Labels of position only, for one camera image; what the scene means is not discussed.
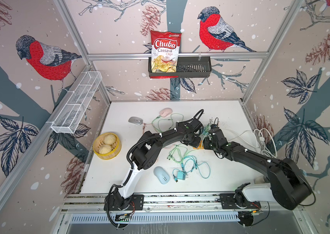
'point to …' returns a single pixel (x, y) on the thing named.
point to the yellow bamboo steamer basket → (99, 141)
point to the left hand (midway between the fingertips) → (198, 142)
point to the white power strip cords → (261, 138)
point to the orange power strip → (199, 146)
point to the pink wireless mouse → (165, 111)
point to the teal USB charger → (181, 175)
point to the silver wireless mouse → (135, 120)
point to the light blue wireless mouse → (162, 175)
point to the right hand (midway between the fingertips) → (205, 140)
